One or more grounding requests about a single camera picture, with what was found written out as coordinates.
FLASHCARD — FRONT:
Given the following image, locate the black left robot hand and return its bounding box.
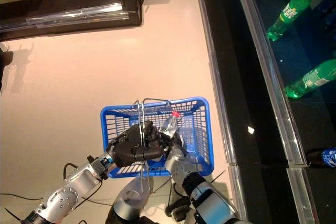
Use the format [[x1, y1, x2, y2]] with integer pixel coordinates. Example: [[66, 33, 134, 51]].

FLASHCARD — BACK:
[[106, 120, 164, 167]]

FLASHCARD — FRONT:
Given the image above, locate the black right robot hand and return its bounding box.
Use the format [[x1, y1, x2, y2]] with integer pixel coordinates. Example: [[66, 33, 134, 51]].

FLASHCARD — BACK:
[[157, 132, 185, 156]]

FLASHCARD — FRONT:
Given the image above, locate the clear water bottle red label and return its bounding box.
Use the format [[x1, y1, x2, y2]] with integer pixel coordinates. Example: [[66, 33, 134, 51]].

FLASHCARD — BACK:
[[159, 110, 182, 138]]

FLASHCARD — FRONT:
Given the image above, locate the blue plastic shopping basket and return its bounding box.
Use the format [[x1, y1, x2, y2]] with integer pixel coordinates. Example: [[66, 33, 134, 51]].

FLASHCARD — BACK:
[[100, 96, 215, 198]]

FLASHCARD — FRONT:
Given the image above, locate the green Sprite bottle yellow cap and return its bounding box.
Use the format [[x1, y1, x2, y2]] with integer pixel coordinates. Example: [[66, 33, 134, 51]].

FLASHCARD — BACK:
[[284, 58, 336, 100], [266, 0, 324, 41]]

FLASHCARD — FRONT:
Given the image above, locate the black robot pelvis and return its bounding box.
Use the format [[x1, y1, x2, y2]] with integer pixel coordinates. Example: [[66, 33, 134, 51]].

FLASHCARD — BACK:
[[104, 209, 169, 224]]

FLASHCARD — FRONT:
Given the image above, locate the black shelf base plinth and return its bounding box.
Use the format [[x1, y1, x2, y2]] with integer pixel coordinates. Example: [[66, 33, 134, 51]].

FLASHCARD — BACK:
[[195, 0, 300, 224]]

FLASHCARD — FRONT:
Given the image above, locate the black drinks shelf board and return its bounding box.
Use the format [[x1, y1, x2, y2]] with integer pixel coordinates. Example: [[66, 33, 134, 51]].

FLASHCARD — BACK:
[[232, 0, 336, 224]]

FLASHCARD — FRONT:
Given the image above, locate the black equipment piece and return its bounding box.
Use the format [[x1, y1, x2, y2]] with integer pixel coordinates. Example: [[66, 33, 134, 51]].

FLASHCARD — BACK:
[[0, 49, 14, 91]]

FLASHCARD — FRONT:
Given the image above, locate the small Pepsi cola bottle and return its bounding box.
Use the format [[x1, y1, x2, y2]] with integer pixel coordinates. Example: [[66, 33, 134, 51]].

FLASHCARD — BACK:
[[306, 147, 336, 168]]

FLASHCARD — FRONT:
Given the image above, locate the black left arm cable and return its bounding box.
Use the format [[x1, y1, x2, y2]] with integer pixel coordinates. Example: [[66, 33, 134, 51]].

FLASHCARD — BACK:
[[62, 163, 79, 183]]

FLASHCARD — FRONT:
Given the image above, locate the clear price tag rail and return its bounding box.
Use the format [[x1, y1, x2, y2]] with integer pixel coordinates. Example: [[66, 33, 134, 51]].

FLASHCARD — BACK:
[[240, 0, 308, 168], [0, 3, 131, 32], [286, 166, 320, 224]]

